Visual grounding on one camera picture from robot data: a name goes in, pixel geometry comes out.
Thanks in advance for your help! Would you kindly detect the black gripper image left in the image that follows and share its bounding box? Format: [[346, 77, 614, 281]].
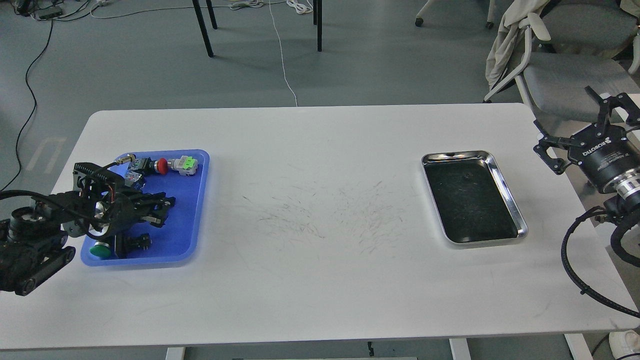
[[97, 193, 176, 236]]

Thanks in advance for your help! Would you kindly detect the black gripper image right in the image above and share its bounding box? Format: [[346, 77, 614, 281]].
[[532, 86, 640, 196]]

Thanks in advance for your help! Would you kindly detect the black robot arm image left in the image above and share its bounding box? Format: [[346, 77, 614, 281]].
[[0, 153, 176, 296]]

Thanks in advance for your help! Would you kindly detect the blue plastic tray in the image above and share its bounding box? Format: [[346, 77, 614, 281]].
[[80, 149, 210, 267]]

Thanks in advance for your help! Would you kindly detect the silver metal tray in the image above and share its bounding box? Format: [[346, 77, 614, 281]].
[[422, 150, 529, 248]]

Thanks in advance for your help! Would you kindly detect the red emergency stop button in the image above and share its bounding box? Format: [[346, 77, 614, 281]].
[[128, 157, 169, 176]]

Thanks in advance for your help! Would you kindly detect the grey green connector part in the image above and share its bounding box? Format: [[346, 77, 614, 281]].
[[167, 155, 199, 176]]

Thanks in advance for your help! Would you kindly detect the grey office chair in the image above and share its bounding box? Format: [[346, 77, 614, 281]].
[[483, 0, 639, 122]]

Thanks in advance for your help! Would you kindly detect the beige jacket on chair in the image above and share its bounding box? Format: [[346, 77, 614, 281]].
[[485, 0, 549, 89]]

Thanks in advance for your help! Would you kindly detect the black table leg left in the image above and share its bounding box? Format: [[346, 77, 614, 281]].
[[192, 0, 218, 59]]

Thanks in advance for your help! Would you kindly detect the black table leg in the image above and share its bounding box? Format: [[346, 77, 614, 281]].
[[192, 0, 218, 59], [311, 0, 323, 52]]

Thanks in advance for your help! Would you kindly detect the black table leg right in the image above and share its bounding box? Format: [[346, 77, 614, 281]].
[[311, 0, 323, 52]]

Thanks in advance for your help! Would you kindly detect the green push button switch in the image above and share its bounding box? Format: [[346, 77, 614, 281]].
[[89, 241, 114, 260]]

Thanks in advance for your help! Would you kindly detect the white floor cable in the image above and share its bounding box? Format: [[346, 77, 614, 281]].
[[229, 0, 315, 108]]

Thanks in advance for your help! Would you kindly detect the black floor cable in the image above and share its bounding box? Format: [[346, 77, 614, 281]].
[[0, 0, 101, 193]]

